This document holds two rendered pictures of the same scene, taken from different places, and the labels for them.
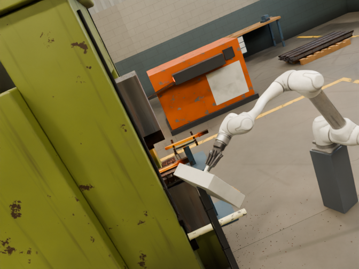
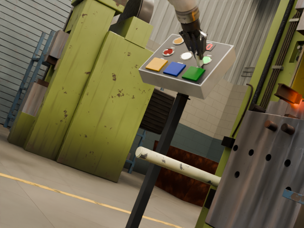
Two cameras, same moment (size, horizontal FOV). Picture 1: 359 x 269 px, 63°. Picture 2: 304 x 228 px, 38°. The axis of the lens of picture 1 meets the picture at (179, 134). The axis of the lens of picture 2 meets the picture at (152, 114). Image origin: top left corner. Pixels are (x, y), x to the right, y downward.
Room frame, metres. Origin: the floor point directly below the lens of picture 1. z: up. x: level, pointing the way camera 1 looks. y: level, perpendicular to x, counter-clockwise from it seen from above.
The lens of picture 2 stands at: (3.21, -1.01, 0.65)
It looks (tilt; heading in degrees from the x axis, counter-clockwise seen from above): 4 degrees up; 152
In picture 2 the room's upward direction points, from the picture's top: 21 degrees clockwise
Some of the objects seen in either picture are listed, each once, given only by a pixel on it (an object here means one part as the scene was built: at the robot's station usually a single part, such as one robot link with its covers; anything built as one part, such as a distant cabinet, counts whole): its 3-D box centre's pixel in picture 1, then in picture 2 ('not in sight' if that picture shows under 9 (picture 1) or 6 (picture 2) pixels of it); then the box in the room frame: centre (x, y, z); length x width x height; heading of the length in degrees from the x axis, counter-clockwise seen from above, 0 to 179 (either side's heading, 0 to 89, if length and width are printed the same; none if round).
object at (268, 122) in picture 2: not in sight; (270, 125); (2.08, 0.03, 0.87); 0.04 x 0.03 x 0.03; 92
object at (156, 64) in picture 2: not in sight; (156, 65); (1.45, -0.15, 1.01); 0.07 x 0.05 x 0.07; 27
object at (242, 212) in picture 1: (217, 223); (181, 168); (1.70, 0.01, 0.62); 0.44 x 0.05 x 0.05; 92
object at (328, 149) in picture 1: (324, 143); not in sight; (2.08, -1.07, 0.63); 0.22 x 0.18 x 0.06; 21
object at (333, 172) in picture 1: (334, 176); not in sight; (2.06, -1.08, 0.30); 0.20 x 0.20 x 0.60; 21
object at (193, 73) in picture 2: not in sight; (193, 74); (1.63, -0.06, 1.01); 0.07 x 0.05 x 0.07; 27
